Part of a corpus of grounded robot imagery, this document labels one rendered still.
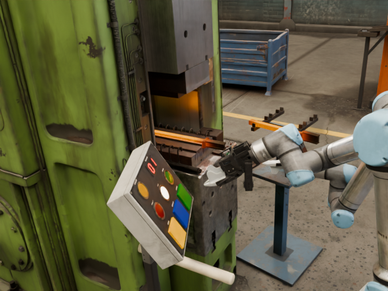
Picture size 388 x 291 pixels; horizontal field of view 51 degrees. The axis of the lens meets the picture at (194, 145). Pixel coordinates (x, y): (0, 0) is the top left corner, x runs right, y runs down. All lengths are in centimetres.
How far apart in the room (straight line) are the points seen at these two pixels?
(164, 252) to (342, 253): 175
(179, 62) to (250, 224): 167
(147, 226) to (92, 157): 55
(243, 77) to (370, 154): 465
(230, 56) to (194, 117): 350
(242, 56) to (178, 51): 395
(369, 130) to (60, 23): 114
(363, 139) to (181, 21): 87
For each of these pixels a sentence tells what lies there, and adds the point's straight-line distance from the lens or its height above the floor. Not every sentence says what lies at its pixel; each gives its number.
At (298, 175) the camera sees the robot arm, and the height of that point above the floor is 116.
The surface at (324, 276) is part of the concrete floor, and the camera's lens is 264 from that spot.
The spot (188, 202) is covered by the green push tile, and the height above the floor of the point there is 99.
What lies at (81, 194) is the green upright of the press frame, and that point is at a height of 82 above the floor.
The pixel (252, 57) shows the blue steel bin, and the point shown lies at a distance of 544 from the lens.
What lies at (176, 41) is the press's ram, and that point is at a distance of 156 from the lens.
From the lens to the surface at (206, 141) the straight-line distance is 183.
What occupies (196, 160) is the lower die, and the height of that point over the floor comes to 95.
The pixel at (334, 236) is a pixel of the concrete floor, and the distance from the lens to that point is 294.
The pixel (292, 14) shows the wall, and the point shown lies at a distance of 961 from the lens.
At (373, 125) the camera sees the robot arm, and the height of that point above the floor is 143.
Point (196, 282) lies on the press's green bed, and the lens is 217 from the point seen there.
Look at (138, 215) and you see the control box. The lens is 118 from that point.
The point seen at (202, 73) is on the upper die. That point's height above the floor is 132.
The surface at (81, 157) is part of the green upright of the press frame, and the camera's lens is 170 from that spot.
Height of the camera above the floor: 180
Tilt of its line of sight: 26 degrees down
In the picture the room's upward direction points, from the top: 4 degrees counter-clockwise
